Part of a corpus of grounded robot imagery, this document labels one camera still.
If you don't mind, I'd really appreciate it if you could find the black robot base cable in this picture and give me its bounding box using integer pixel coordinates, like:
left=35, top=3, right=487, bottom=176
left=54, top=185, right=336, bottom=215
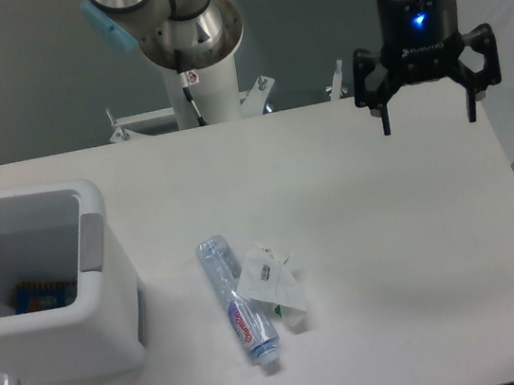
left=172, top=46, right=209, bottom=130

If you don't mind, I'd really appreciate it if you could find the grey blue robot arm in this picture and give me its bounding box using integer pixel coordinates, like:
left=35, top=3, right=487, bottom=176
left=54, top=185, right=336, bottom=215
left=81, top=0, right=502, bottom=129

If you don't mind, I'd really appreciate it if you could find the metal table clamp screw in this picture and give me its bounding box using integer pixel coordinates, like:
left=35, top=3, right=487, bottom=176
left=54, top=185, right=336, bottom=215
left=325, top=59, right=348, bottom=101

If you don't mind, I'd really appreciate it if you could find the crushed clear plastic bottle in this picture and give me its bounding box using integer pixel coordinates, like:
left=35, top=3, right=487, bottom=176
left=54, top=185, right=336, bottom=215
left=195, top=235, right=281, bottom=376

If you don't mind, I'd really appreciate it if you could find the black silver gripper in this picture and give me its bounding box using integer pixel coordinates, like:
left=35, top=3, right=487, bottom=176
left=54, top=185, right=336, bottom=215
left=352, top=0, right=503, bottom=137

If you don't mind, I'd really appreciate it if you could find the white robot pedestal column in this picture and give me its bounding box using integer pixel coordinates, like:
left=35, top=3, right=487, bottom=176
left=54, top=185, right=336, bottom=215
left=159, top=55, right=241, bottom=131

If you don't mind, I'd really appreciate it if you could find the white pedestal foot frame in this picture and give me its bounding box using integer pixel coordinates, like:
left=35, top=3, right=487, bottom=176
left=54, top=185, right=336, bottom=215
left=105, top=75, right=276, bottom=143

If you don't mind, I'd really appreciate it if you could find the white trash can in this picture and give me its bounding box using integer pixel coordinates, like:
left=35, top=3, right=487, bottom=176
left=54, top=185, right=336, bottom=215
left=0, top=179, right=147, bottom=383

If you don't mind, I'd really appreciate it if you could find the blue snack wrapper in bin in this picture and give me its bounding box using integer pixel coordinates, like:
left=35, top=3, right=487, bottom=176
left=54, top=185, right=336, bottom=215
left=14, top=280, right=78, bottom=315

